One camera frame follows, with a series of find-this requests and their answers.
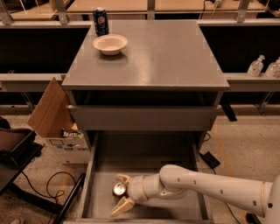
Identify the white sanitizer pump bottle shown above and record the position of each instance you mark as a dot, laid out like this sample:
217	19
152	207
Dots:
256	67

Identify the open cardboard box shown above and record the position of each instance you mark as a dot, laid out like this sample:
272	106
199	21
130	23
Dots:
50	118

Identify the snack bag in box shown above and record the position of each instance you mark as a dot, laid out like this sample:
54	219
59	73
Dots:
73	134

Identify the blue pepsi can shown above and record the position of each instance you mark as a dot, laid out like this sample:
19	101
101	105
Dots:
101	23

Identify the closed top drawer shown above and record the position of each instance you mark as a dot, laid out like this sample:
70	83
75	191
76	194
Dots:
140	118

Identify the grey metal shelf rail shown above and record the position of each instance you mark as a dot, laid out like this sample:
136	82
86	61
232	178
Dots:
37	82

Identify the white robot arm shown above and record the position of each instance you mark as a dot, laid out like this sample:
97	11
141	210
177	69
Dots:
257	197

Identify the grey drawer cabinet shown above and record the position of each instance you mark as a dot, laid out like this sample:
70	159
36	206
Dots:
165	64

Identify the white paper bowl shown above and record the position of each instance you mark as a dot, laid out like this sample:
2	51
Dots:
110	44

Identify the black power adapter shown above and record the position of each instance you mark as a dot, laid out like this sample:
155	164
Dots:
210	160

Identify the orange soda can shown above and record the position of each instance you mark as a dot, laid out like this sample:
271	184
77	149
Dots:
119	189

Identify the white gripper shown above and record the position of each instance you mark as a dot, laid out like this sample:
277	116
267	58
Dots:
135	188

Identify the open middle drawer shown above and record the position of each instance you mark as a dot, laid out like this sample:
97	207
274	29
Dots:
133	154

